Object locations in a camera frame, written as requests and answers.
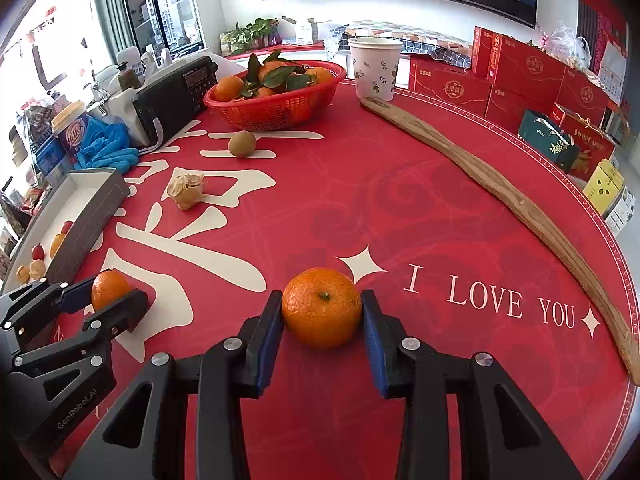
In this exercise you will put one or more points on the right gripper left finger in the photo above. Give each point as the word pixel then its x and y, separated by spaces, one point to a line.
pixel 143 434

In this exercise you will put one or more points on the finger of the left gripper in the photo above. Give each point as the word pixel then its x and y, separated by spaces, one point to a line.
pixel 95 334
pixel 29 313

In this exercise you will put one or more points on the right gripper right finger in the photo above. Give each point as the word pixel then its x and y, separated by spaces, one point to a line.
pixel 502 435

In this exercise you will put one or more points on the tan walnut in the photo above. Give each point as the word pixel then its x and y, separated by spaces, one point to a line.
pixel 37 269

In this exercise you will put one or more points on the red cherry tomato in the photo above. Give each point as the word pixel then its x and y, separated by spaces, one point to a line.
pixel 38 252

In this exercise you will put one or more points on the large mandarin orange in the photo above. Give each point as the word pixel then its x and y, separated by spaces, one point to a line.
pixel 107 287

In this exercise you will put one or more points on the small red tomato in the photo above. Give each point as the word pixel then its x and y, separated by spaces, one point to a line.
pixel 66 226

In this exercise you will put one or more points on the pale walnut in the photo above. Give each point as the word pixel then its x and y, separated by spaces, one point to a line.
pixel 186 190

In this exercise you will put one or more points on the brown kiwi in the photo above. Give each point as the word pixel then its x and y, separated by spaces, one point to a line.
pixel 242 144

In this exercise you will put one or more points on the small round orange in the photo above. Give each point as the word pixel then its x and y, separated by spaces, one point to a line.
pixel 56 243

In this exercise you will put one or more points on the white shallow tray box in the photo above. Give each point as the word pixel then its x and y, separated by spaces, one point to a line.
pixel 89 198

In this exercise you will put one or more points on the blue cloth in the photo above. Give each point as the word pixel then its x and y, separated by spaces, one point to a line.
pixel 106 146

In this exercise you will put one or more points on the purple milk tea cup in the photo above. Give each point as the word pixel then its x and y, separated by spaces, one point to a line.
pixel 69 127

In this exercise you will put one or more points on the black portable radio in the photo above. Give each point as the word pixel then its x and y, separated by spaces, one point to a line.
pixel 166 105

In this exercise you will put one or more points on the red round tablecloth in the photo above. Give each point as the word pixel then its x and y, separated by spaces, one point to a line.
pixel 353 193

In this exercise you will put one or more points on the yellow carton box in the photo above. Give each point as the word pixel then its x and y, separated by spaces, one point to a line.
pixel 604 186

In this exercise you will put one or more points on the dark green gift bag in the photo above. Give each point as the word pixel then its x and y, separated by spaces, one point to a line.
pixel 541 134

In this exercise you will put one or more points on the red gift bag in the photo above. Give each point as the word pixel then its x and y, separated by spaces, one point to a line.
pixel 593 144

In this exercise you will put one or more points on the red plastic fruit basket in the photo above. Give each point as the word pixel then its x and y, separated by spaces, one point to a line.
pixel 283 110

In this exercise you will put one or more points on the green potted plant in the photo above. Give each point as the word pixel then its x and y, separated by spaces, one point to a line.
pixel 261 33

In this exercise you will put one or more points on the red gift box stack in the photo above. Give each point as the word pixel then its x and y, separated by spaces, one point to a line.
pixel 506 78

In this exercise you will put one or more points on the white paper cup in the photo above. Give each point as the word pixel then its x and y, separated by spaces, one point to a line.
pixel 375 61

